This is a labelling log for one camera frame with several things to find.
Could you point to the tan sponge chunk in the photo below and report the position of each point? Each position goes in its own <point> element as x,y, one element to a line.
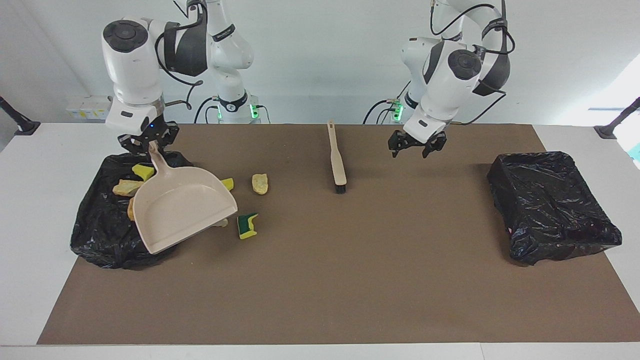
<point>126,188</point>

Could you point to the beige brush black bristles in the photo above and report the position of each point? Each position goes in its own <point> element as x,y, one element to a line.
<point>338,165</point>

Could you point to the large white wall box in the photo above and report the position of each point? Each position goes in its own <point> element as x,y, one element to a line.
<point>97,107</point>

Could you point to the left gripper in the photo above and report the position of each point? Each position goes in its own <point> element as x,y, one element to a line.
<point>425,127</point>

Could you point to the green yellow curved sponge piece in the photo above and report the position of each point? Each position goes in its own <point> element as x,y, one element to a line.
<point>246,227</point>

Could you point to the black stand leg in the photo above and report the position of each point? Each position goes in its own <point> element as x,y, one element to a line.
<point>27,127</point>
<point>607,131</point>

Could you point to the brown table mat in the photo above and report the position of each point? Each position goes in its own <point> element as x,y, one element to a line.
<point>350,300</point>

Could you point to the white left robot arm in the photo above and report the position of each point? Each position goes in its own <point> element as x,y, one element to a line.
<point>450,85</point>

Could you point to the small white wall box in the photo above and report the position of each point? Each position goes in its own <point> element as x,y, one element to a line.
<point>74,112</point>

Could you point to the beige sponge piece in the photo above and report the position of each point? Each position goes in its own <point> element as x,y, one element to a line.
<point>259,184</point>
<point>222,223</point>

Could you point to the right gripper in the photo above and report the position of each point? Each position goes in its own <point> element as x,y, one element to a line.
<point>132,115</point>

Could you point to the plain yellow sponge piece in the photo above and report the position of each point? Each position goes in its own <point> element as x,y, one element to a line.
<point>228,184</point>

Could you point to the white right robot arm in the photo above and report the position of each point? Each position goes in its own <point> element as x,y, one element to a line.
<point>135,75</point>

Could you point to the yellow sponge green backing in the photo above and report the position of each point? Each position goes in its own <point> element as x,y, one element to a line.
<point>144,172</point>

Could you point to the black bag lined bin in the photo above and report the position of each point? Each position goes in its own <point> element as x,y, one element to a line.
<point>550,210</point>
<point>100,235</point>

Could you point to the brown cork-like lump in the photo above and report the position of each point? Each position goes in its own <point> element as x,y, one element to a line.
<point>131,210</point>

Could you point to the beige plastic dustpan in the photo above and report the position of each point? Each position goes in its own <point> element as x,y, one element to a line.
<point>180,205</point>

